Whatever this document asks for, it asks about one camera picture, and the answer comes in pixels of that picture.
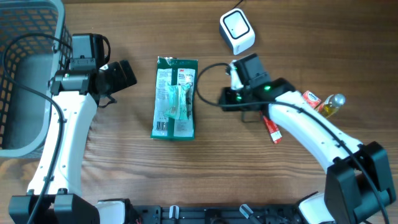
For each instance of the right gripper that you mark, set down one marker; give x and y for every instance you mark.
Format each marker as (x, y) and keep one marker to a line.
(226, 94)

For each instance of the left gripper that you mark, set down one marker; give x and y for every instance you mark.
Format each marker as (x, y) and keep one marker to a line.
(121, 81)

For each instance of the red toothpaste tube box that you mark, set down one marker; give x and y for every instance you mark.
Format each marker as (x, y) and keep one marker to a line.
(273, 130)

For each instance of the red tissue pack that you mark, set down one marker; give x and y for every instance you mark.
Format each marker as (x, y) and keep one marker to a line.
(311, 99)

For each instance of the yellow oil bottle grey cap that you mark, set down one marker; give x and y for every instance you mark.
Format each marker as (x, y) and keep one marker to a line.
(331, 105)

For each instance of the light green wipes packet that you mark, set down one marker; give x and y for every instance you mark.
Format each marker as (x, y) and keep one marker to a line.
(178, 96)

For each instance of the green glove package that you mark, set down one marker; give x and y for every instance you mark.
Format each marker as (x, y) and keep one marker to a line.
(173, 71)

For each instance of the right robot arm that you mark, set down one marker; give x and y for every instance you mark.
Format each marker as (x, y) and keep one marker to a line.
(358, 177)

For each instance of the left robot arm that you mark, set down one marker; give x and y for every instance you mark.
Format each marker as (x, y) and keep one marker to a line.
(54, 194)

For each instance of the white barcode scanner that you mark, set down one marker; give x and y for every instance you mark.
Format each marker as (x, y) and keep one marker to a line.
(236, 31)

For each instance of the grey plastic shopping basket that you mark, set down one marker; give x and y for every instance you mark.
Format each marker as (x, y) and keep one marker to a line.
(35, 43)

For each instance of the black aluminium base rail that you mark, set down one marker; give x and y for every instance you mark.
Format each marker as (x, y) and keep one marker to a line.
(217, 214)

